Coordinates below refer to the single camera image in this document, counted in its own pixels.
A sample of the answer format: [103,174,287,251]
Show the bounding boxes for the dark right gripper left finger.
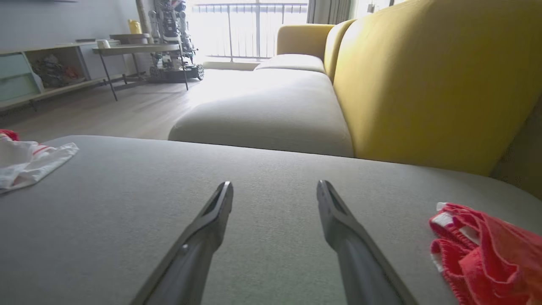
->
[129,181,234,305]

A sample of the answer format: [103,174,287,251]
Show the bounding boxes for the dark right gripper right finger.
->
[317,180,420,305]

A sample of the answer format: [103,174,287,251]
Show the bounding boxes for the red white-striped basketball shorts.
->
[429,202,542,305]

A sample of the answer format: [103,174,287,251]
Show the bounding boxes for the red Bulls 23 jersey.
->
[0,129,80,194]

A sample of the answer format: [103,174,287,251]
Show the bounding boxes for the grey sofa seat cushion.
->
[0,135,542,305]
[254,54,327,73]
[168,68,354,158]

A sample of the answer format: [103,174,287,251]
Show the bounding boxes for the yellow sofa backrest cushion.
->
[323,19,357,83]
[490,94,542,200]
[333,0,542,176]

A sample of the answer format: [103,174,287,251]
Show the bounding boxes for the wooden metal-leg side table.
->
[92,44,190,101]

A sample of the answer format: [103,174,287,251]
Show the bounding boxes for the round wooden tray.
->
[109,33,151,45]

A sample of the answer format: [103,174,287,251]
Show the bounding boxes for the dark clutter pile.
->
[32,53,84,88]

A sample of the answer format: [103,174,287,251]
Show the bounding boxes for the grey wheeled robot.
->
[147,0,205,83]

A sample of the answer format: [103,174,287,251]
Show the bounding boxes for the metal balcony railing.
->
[191,2,309,62]

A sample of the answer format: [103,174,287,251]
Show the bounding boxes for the low wooden media cabinet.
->
[0,39,127,113]

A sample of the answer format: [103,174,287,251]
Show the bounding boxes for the grey striped curtain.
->
[307,0,353,25]

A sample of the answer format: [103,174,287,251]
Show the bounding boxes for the beige rope post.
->
[135,0,154,44]

